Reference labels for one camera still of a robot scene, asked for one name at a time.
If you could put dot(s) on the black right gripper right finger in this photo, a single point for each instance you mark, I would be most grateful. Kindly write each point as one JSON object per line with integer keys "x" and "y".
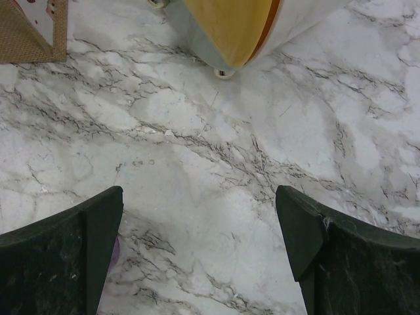
{"x": 344, "y": 265}

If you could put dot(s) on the round pastel drawer cabinet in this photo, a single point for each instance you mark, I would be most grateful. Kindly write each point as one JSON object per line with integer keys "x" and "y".
{"x": 227, "y": 35}

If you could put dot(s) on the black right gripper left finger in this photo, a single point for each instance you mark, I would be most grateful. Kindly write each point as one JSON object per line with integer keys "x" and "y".
{"x": 59, "y": 265}

